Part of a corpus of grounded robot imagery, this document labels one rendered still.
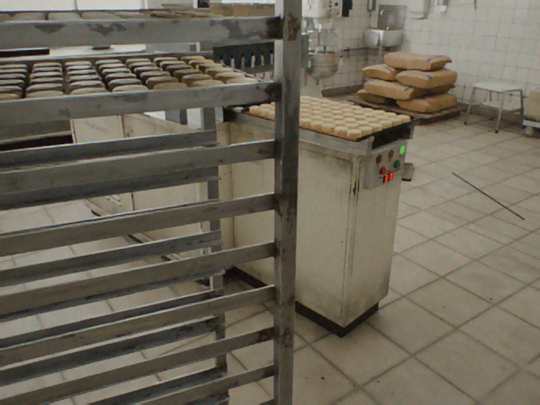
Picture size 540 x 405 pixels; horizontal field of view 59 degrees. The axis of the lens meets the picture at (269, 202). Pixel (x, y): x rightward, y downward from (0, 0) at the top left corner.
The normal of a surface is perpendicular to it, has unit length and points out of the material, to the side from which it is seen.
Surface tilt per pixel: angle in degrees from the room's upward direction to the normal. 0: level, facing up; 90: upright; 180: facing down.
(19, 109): 90
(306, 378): 0
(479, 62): 90
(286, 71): 90
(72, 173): 90
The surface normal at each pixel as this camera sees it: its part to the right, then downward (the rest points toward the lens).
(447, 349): 0.00, -0.91
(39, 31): 0.39, 0.37
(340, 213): -0.71, 0.29
